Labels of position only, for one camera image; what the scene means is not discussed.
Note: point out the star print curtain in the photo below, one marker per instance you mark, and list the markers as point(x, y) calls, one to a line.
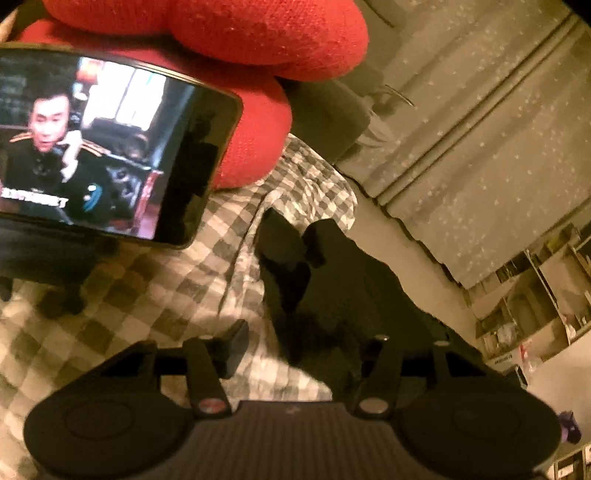
point(452, 74)
point(508, 175)

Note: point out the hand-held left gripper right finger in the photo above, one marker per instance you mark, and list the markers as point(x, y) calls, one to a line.
point(381, 369)

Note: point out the black garment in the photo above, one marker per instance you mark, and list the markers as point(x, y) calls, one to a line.
point(360, 286)

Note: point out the smartphone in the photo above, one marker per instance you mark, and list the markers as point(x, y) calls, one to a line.
point(115, 147)

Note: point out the dark green sofa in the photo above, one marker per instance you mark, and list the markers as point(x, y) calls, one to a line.
point(332, 120)

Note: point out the black phone stand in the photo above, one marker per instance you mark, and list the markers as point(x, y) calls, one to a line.
point(46, 263)

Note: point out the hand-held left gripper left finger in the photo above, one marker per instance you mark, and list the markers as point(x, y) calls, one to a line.
point(236, 348)

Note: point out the wooden shelf unit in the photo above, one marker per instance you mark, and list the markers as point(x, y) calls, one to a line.
point(531, 304)

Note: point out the grey white checkered blanket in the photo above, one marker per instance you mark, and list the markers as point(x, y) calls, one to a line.
point(175, 295)

